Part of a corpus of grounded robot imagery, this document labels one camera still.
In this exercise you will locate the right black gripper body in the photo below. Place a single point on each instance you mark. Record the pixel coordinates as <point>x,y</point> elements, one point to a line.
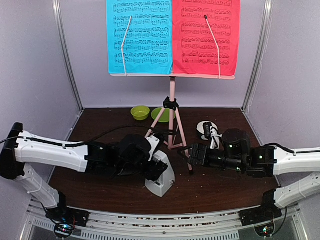
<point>203,148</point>

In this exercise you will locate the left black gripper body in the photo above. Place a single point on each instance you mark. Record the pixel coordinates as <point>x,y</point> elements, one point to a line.
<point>153,172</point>

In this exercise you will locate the white metronome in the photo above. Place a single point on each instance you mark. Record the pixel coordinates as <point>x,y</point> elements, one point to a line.
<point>165,181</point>

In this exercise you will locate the pink music stand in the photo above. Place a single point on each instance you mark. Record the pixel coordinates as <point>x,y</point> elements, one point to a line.
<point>170,102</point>

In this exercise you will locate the red sheet music paper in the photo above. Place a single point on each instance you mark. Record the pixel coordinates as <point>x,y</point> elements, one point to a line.
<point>205,37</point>

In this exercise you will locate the blue sheet music paper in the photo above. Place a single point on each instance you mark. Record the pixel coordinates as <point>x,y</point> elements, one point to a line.
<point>139,37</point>

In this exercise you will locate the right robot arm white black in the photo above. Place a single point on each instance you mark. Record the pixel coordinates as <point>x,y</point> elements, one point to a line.
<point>269,160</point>

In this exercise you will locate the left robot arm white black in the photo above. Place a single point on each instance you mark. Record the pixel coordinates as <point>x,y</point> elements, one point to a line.
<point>134,154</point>

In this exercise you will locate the white and navy bowl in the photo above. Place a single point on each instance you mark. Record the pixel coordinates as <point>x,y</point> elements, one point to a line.
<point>200,130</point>

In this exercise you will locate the lime green bowl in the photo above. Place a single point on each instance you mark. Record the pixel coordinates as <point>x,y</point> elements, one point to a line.
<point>140,113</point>

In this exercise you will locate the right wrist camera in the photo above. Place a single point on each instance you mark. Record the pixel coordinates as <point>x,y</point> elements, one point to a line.
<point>212,134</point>

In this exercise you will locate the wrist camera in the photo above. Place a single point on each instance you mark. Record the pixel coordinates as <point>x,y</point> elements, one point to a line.
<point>155,140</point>
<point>212,134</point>

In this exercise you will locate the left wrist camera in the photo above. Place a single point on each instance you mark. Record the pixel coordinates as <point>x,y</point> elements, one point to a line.
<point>155,140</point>

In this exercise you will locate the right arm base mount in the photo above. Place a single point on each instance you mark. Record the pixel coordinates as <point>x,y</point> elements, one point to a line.
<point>267,211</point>

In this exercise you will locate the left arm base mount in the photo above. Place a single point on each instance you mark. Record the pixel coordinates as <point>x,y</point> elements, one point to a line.
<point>64,214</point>

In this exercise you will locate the aluminium front rail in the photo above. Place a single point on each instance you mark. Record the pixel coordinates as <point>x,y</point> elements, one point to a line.
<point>219,225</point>

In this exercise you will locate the right aluminium frame post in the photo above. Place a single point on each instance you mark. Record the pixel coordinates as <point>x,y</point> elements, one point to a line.
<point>261,49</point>

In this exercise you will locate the aluminium frame post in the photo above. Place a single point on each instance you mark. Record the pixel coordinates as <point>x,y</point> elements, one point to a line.
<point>261,49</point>
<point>64,47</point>

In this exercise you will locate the left aluminium frame post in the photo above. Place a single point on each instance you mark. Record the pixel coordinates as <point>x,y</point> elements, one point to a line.
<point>64,47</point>

